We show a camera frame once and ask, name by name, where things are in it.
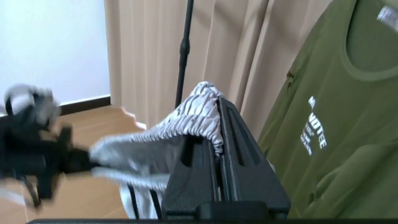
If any pale grey garment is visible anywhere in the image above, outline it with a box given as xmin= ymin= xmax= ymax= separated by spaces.
xmin=88 ymin=81 xmax=224 ymax=220

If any green long-sleeved shirt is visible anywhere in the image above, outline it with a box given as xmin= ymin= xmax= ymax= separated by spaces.
xmin=257 ymin=0 xmax=398 ymax=219

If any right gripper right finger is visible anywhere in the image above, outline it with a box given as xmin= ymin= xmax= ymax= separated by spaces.
xmin=217 ymin=96 xmax=292 ymax=218

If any black clothes rack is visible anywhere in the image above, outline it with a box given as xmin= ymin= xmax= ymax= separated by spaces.
xmin=175 ymin=0 xmax=195 ymax=109

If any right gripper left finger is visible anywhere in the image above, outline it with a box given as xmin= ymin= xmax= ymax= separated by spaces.
xmin=161 ymin=135 xmax=223 ymax=218

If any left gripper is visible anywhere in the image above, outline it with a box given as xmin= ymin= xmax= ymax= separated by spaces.
xmin=0 ymin=121 xmax=74 ymax=200

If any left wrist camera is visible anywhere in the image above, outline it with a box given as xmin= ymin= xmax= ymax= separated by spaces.
xmin=3 ymin=83 xmax=62 ymax=125

